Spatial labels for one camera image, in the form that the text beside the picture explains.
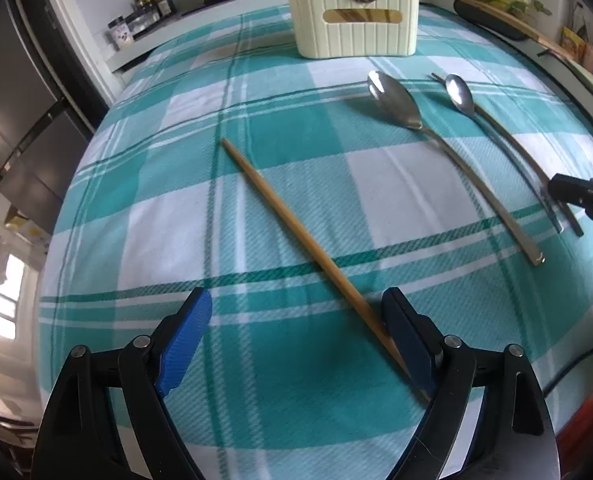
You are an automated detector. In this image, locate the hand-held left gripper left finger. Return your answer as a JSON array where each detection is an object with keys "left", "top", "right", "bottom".
[{"left": 31, "top": 287, "right": 213, "bottom": 480}]

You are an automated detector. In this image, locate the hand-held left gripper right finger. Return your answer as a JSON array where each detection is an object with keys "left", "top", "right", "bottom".
[{"left": 380, "top": 287, "right": 563, "bottom": 480}]

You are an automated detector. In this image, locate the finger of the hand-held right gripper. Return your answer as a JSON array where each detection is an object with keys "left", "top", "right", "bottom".
[{"left": 548, "top": 173, "right": 593, "bottom": 211}]

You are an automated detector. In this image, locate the small metal spoon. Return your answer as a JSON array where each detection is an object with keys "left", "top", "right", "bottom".
[{"left": 443, "top": 74, "right": 585, "bottom": 238}]

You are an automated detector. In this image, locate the brown wooden chopstick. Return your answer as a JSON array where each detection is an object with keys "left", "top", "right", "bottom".
[{"left": 220, "top": 138, "right": 429, "bottom": 401}]

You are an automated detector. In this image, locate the large metal spoon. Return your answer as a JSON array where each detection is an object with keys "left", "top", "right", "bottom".
[{"left": 367, "top": 70, "right": 547, "bottom": 267}]

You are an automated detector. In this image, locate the cream plastic utensil holder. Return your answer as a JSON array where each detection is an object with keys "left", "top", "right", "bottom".
[{"left": 281, "top": 0, "right": 421, "bottom": 59}]

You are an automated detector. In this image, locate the yellow packet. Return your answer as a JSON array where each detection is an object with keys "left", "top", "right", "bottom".
[{"left": 561, "top": 27, "right": 588, "bottom": 62}]

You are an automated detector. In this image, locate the teal checkered tablecloth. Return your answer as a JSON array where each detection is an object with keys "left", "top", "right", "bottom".
[{"left": 36, "top": 2, "right": 593, "bottom": 480}]

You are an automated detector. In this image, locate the wooden cutting board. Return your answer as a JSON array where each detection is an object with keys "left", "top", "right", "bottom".
[{"left": 456, "top": 0, "right": 578, "bottom": 62}]

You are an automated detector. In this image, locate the red cloth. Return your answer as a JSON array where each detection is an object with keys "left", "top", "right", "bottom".
[{"left": 556, "top": 399, "right": 593, "bottom": 457}]

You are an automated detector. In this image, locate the white knife block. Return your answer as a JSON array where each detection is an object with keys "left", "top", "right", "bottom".
[{"left": 528, "top": 0, "right": 570, "bottom": 37}]

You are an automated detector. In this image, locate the cardboard box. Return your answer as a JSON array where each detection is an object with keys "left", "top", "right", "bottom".
[{"left": 4, "top": 215, "right": 53, "bottom": 252}]

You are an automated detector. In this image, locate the grey refrigerator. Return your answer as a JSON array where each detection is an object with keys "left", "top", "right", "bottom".
[{"left": 0, "top": 0, "right": 96, "bottom": 211}]

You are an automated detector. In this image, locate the black cable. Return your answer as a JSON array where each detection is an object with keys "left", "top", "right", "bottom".
[{"left": 541, "top": 342, "right": 593, "bottom": 392}]

